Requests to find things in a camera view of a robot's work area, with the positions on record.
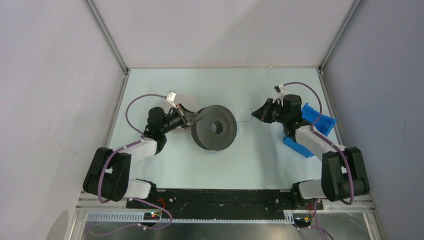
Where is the left controller board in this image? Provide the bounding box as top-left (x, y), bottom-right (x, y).
top-left (143, 212), bottom-right (162, 221)

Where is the blue plastic bin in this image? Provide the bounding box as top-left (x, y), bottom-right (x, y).
top-left (282, 102), bottom-right (337, 158)

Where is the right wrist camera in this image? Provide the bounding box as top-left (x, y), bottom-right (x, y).
top-left (273, 83), bottom-right (288, 104)

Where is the controller board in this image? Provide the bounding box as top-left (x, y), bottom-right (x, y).
top-left (143, 212), bottom-right (162, 221)
top-left (293, 217), bottom-right (314, 229)

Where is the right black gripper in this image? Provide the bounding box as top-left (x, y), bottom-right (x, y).
top-left (251, 98), bottom-right (289, 125)

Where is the black cable spool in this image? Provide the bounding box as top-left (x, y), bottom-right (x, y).
top-left (190, 104), bottom-right (238, 151)

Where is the blue thin cable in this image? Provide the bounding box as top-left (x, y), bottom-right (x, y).
top-left (202, 115), bottom-right (256, 155)

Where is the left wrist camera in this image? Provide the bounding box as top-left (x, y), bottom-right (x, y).
top-left (166, 91), bottom-right (177, 109)

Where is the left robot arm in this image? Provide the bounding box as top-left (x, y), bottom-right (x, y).
top-left (82, 104), bottom-right (204, 208)

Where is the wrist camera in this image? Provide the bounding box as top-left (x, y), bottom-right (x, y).
top-left (273, 83), bottom-right (288, 104)
top-left (166, 91), bottom-right (177, 109)

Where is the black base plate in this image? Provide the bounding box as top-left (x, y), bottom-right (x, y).
top-left (126, 188), bottom-right (314, 220)

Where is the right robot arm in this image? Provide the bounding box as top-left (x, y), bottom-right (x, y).
top-left (251, 94), bottom-right (370, 209)

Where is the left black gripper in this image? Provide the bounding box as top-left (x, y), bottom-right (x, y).
top-left (159, 103), bottom-right (205, 135)

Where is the white slotted cable duct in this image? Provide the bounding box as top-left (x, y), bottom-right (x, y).
top-left (86, 211), bottom-right (294, 224)

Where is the white cable spool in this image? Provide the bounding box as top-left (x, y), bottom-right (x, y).
top-left (165, 92), bottom-right (203, 133)

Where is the right controller board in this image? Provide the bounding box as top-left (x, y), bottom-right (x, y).
top-left (293, 217), bottom-right (314, 229)

